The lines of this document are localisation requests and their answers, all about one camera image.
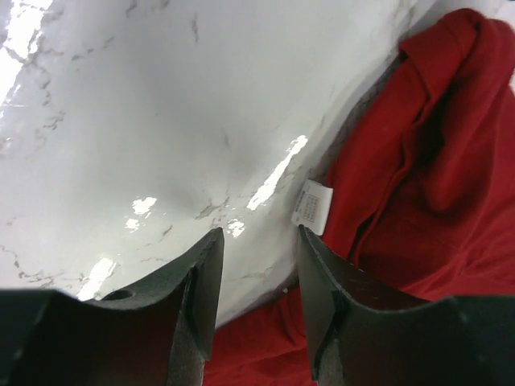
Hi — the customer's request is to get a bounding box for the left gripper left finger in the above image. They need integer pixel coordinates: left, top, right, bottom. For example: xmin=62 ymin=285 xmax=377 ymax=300
xmin=1 ymin=228 xmax=225 ymax=385

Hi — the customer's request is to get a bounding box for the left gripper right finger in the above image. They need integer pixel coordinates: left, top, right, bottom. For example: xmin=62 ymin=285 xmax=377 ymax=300
xmin=297 ymin=227 xmax=514 ymax=385

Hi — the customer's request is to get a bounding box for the dark red t shirt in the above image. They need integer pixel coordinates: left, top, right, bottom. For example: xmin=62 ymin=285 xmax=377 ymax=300
xmin=204 ymin=9 xmax=514 ymax=385

